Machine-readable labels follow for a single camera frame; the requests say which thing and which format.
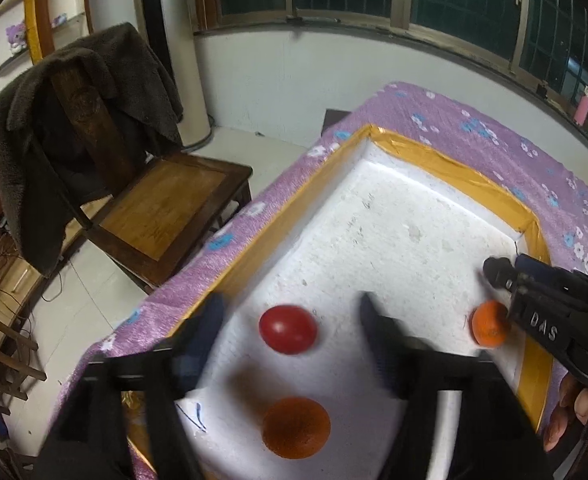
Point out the purple floral tablecloth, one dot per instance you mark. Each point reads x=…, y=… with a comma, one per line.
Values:
x=474, y=125

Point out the wooden stool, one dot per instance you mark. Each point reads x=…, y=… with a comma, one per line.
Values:
x=3, y=355

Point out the pink bottle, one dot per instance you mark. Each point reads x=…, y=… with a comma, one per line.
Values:
x=583, y=107

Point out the person's right hand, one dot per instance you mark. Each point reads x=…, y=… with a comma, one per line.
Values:
x=569, y=415

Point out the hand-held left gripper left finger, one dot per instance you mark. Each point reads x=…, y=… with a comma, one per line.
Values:
x=201, y=335

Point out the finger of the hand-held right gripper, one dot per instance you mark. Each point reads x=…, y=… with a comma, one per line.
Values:
x=499, y=272
x=539, y=267

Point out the white foam box yellow tape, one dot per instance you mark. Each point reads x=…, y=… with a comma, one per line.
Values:
x=399, y=220

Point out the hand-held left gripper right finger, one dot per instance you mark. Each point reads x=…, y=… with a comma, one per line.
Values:
x=374, y=325

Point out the yellow framed wall shelf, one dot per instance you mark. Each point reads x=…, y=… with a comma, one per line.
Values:
x=38, y=15

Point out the dark fleece jacket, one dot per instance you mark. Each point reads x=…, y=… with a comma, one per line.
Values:
x=23, y=160

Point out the purple plush toy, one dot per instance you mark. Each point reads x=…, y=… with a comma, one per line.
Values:
x=16, y=37

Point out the wooden chair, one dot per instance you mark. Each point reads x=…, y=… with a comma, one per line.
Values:
x=173, y=195

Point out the red tomato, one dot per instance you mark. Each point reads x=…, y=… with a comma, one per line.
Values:
x=288, y=329

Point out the white standing air conditioner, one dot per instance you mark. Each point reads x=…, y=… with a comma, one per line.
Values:
x=183, y=85

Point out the small orange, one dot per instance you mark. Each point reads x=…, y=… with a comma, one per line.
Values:
x=489, y=327

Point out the large orange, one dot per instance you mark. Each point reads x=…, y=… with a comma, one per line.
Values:
x=296, y=427

